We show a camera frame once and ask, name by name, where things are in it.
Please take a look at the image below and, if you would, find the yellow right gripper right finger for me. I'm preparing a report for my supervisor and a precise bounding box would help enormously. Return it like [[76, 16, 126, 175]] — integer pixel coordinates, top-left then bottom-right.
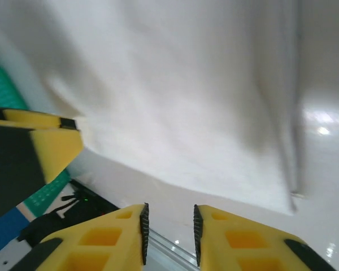
[[193, 204, 338, 271]]

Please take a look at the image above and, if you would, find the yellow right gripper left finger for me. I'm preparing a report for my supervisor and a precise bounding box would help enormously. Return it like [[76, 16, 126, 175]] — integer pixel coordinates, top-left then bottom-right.
[[15, 202, 150, 271]]

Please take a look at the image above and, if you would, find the white printed t-shirt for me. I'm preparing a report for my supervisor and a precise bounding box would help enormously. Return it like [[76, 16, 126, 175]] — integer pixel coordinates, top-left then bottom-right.
[[0, 0, 308, 218]]

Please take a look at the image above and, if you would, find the black left controller board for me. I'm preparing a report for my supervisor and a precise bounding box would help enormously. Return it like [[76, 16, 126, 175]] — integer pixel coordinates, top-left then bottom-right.
[[56, 179, 121, 221]]

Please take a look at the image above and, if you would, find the teal plastic basket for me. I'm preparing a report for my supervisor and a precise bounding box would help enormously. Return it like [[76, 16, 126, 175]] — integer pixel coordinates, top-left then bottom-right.
[[0, 66, 73, 217]]

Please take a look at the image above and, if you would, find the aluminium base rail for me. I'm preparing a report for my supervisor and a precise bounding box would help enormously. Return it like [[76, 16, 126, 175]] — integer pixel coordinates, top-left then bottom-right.
[[145, 227, 200, 271]]

